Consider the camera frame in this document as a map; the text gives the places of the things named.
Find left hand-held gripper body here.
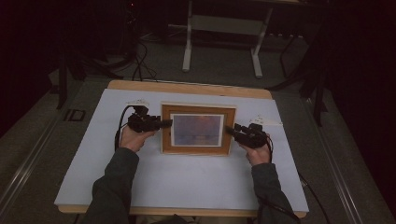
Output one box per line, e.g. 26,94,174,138
125,99,158,133

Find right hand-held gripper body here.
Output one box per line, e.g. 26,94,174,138
237,115,283,149

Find wooden picture frame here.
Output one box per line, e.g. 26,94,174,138
160,102,237,157

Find person's right hand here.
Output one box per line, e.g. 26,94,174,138
241,134,272,167

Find person's left hand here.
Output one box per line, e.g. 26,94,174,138
120,124,157,153

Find white table mat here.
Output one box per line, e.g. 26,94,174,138
54,88,310,214

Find black floor socket box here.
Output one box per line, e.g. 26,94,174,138
64,108,87,122

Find black metal stand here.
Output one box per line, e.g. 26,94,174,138
267,31,328,127
55,46,125,110

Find dark device with red light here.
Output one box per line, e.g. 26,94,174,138
124,0,141,60

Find black floor cables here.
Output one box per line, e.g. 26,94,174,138
130,40,158,82

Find white metal desk frame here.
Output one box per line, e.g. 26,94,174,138
181,0,275,78

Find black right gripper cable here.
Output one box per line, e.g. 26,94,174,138
258,136,331,224

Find metal floor rail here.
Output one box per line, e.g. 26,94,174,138
0,118,64,213
303,96,365,224

